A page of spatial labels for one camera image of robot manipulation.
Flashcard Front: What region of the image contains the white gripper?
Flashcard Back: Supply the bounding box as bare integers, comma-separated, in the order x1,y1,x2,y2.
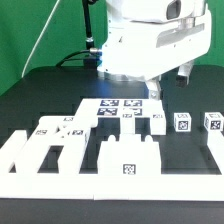
103,7,212,100

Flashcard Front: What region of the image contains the white chair seat part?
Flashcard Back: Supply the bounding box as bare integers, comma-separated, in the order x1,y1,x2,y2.
97,134,161,177

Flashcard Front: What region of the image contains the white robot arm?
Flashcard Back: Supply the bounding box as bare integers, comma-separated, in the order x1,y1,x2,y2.
98,0,212,100

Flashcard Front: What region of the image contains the white chair back part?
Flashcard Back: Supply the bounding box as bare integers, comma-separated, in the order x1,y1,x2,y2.
15,116,98,176

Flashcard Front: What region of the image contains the white bar part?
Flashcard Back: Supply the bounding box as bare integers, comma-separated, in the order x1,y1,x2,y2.
0,130,27,175

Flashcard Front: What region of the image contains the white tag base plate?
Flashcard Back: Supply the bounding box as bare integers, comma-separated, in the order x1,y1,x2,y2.
76,98,165,118

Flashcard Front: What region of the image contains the black cable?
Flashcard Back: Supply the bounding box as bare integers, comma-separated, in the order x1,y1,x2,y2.
55,0,101,68

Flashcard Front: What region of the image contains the white front fence wall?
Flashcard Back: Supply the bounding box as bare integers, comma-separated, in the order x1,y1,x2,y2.
0,173,224,201

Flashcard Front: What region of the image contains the white cable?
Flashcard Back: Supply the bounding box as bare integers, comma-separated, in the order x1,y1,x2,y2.
21,0,63,78

